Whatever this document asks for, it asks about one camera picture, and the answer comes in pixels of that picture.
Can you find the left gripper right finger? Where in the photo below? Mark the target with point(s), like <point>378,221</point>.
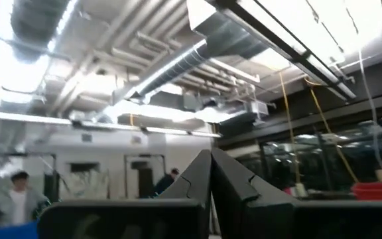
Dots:
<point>277,219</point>

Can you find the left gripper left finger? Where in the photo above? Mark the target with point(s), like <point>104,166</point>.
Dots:
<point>128,219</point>

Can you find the white hanging outlet box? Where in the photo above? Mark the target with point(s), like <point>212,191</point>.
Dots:
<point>301,190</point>

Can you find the linear ceiling light strip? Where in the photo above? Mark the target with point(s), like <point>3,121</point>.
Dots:
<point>111,126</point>

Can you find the red plastic tub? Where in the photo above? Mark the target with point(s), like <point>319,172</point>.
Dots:
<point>376,191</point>

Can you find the grey ceiling air unit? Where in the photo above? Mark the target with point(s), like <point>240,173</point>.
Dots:
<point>240,117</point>

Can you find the blue panel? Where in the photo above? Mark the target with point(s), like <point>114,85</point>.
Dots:
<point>8,232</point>

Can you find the white ceiling pipe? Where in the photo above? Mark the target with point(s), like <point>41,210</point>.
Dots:
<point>234,71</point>

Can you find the long ceiling light fixture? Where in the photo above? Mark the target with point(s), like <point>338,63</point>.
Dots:
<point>277,43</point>

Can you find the silver spiral ceiling duct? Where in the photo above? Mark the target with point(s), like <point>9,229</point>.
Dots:
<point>177,66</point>

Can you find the large dark ceiling duct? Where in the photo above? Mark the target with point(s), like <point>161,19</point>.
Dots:
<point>35,26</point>

